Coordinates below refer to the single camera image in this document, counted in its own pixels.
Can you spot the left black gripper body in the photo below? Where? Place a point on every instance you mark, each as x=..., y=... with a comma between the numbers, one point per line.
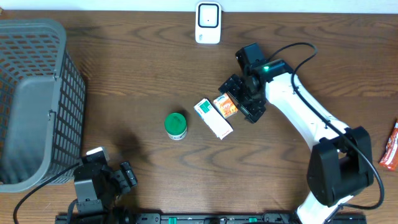
x=120, y=181

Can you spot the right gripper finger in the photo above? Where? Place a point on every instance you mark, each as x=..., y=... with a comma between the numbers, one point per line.
x=252, y=111
x=233, y=86

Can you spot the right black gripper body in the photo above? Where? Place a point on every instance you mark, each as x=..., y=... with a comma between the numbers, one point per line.
x=247, y=96

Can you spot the small orange box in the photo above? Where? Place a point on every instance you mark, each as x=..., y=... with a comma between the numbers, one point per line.
x=225, y=105

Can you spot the white and green carton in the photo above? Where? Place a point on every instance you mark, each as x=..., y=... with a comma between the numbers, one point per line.
x=220, y=127

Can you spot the green lid jar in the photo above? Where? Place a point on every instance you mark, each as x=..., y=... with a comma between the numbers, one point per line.
x=176, y=126

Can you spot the red chocolate bar wrapper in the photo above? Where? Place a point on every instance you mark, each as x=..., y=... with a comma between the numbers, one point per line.
x=389, y=159

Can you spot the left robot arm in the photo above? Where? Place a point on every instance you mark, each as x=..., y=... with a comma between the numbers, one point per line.
x=97, y=188

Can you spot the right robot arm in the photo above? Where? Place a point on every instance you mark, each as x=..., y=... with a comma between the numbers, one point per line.
x=340, y=160

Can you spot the white barcode scanner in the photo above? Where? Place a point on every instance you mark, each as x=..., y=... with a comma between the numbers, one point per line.
x=208, y=22

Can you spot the grey plastic mesh basket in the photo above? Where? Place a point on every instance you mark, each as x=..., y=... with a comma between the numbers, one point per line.
x=42, y=105

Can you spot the black mounting rail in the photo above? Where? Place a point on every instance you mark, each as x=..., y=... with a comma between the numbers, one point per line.
x=155, y=218

